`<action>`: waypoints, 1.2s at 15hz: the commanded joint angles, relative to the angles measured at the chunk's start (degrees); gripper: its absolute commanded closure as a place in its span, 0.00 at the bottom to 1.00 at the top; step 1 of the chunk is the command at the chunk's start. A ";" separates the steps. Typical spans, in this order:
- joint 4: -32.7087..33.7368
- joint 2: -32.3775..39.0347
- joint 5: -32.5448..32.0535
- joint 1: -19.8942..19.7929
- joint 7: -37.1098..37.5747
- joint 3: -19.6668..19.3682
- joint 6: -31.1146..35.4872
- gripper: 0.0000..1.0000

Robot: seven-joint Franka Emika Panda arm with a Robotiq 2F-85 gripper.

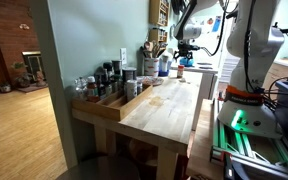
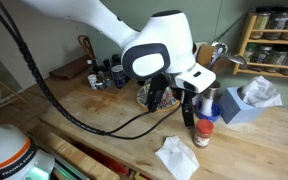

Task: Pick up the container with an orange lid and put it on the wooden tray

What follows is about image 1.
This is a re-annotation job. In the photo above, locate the white tissue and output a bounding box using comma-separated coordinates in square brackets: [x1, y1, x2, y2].
[166, 47, 176, 62]

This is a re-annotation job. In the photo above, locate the white-lidded can with dark label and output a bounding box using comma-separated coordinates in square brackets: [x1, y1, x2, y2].
[126, 79, 139, 102]

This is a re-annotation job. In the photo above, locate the wooden drawer cabinet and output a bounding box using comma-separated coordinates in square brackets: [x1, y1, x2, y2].
[261, 59, 288, 92]

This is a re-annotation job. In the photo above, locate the blue fridge magnet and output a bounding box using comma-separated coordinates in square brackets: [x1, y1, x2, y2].
[211, 15, 223, 34]

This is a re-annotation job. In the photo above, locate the white salt grinder steel top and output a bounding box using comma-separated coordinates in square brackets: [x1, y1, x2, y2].
[160, 54, 170, 73]

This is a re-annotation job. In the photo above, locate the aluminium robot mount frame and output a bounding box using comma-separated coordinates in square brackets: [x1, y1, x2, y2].
[209, 99, 288, 180]

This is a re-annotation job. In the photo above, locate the white-cap bottle with red label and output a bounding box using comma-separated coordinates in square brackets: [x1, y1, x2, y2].
[86, 75, 100, 102]

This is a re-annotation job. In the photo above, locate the wooden tray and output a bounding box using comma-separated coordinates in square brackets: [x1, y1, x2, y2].
[71, 84, 154, 122]

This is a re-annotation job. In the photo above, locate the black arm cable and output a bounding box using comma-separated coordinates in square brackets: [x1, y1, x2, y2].
[199, 0, 231, 58]

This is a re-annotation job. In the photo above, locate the potted green plant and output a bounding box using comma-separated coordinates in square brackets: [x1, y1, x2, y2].
[10, 61, 34, 89]

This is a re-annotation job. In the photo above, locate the white stove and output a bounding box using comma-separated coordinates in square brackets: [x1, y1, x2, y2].
[169, 61, 220, 101]

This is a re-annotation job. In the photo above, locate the dark sauce bottle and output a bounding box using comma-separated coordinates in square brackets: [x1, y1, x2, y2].
[98, 78, 107, 100]
[104, 71, 114, 97]

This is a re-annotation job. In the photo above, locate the wooden spoon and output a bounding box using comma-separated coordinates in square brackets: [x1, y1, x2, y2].
[144, 41, 154, 58]

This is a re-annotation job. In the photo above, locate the clear glass bottle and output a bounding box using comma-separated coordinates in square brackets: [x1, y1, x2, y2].
[75, 76, 87, 100]

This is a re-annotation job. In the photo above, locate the fireplace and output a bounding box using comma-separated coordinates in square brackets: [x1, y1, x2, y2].
[21, 50, 46, 82]

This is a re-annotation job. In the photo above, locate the black pepper grinder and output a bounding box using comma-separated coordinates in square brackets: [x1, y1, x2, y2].
[102, 61, 114, 80]

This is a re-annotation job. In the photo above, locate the colourful patterned plate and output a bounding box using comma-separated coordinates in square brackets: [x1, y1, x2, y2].
[137, 75, 165, 87]

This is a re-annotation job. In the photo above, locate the white and orange utensil crock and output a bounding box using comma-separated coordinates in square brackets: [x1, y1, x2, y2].
[143, 57, 160, 78]

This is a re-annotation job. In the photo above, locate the small plant pot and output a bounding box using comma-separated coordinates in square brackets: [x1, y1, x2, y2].
[0, 82, 12, 94]

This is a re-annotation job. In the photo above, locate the black cylindrical canister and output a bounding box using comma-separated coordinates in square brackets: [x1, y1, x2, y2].
[112, 59, 123, 76]

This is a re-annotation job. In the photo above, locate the dark canister with silver rim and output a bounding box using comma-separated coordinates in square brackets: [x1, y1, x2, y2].
[122, 67, 138, 84]

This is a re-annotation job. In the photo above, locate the wooden spatula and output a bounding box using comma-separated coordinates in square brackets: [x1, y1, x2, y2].
[152, 43, 162, 59]

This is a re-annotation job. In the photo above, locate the wooden wall spice rack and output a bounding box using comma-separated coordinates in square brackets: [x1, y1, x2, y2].
[148, 0, 170, 44]

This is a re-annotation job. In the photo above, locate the small glass spice jar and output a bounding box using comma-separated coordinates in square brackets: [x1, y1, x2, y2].
[136, 81, 144, 96]

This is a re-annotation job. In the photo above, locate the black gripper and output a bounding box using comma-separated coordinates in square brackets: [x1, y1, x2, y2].
[173, 39, 202, 62]

